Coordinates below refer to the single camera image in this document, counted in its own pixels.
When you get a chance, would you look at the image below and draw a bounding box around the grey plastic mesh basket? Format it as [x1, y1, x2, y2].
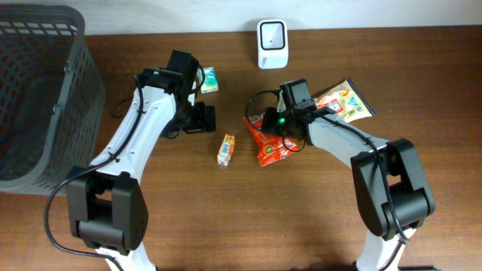
[1, 4, 105, 195]

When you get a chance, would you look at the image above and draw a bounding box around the red snack bag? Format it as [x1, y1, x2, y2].
[243, 114, 300, 167]

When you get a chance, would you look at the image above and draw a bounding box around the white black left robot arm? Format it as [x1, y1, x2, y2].
[66, 50, 216, 270]

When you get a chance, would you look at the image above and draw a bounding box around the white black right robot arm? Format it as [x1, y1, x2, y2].
[261, 79, 435, 270]

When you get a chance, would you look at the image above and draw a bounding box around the white barcode scanner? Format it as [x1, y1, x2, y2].
[257, 19, 289, 69]

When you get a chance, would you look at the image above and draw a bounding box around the green tissue pack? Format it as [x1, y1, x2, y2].
[197, 67, 218, 93]

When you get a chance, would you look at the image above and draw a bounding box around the cream bee snack bag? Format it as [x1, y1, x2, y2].
[314, 78, 376, 123]

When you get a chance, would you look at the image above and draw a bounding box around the orange juice carton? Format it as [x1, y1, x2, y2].
[217, 134, 236, 166]

